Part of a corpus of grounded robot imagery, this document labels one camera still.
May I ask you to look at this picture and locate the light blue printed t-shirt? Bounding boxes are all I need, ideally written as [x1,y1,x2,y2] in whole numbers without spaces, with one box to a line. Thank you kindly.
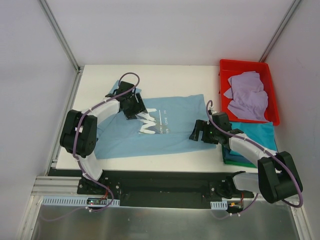
[94,94,216,160]

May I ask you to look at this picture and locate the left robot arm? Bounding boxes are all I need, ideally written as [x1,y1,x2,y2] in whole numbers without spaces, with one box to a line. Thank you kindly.
[59,81,146,195]

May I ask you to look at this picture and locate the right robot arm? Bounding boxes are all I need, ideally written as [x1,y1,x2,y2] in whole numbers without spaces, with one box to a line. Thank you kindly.
[189,111,303,208]

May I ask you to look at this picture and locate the dark blue folded t-shirt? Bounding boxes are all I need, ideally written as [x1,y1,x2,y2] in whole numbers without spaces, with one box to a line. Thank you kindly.
[222,147,251,164]

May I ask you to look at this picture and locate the green folded t-shirt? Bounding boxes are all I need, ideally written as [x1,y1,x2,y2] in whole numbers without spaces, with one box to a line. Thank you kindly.
[222,158,256,168]

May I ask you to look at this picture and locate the lavender t-shirt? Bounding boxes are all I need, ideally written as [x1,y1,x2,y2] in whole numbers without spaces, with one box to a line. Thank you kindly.
[223,71,268,122]

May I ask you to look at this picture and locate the teal folded t-shirt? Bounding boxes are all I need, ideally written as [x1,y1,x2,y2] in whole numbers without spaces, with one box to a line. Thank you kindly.
[231,122,277,151]

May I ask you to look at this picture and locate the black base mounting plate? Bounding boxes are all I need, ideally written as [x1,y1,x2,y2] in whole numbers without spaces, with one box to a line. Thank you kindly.
[48,169,254,209]

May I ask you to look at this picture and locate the red plastic bin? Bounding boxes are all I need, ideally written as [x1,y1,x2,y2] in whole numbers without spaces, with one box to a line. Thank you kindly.
[219,59,280,126]

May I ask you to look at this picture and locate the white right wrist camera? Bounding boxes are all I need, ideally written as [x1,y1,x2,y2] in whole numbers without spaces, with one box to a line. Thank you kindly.
[208,106,218,115]

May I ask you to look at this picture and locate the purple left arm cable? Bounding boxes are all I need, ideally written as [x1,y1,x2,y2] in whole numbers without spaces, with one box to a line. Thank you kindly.
[39,72,141,222]

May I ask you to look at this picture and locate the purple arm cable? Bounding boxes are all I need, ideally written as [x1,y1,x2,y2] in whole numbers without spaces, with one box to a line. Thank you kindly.
[205,100,305,221]
[39,72,141,222]

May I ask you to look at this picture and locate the left aluminium frame post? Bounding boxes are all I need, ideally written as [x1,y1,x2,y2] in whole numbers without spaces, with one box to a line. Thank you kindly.
[37,0,81,73]

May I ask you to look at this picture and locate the aluminium frame post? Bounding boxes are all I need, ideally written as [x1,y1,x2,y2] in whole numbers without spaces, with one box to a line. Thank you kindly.
[259,0,304,63]
[37,0,81,73]

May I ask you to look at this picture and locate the right white cable duct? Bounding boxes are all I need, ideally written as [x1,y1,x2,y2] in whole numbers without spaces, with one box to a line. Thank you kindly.
[210,200,244,210]

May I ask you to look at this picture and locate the white cable duct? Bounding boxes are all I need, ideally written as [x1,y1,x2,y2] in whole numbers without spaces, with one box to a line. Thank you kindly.
[210,200,244,210]
[42,196,121,208]

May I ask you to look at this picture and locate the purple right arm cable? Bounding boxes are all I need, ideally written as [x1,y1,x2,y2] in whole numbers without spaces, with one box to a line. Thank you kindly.
[205,100,305,221]

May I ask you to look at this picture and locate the left white cable duct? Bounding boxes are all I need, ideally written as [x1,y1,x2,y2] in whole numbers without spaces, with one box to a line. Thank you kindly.
[42,196,121,208]

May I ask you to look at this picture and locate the right aluminium frame post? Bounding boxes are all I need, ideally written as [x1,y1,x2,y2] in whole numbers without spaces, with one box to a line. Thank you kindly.
[259,0,304,63]

